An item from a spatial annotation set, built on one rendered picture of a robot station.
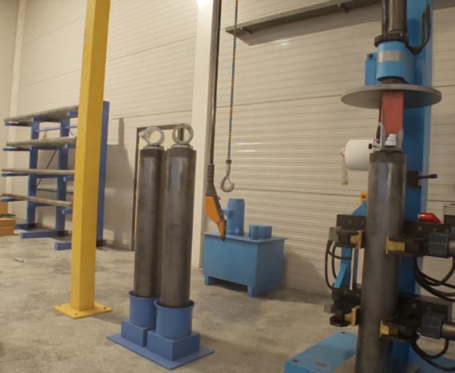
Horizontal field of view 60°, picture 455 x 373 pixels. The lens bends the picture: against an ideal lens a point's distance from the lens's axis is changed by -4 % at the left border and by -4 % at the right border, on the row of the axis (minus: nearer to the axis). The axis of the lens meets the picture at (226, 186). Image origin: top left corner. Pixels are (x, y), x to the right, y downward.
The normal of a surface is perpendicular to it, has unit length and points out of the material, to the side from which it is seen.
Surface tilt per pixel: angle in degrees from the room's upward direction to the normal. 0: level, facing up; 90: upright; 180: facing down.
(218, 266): 90
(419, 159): 90
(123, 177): 90
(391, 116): 90
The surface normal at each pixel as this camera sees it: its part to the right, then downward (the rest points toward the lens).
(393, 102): -0.31, -0.01
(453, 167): -0.65, -0.03
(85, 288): 0.76, 0.04
